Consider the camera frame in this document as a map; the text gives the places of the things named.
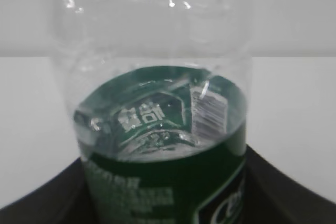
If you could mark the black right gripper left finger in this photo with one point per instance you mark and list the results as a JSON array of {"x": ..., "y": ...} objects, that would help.
[{"x": 64, "y": 199}]

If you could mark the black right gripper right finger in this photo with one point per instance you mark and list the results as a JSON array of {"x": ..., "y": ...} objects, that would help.
[{"x": 273, "y": 197}]

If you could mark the clear green-label water bottle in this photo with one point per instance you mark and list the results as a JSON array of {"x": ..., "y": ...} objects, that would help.
[{"x": 157, "y": 93}]

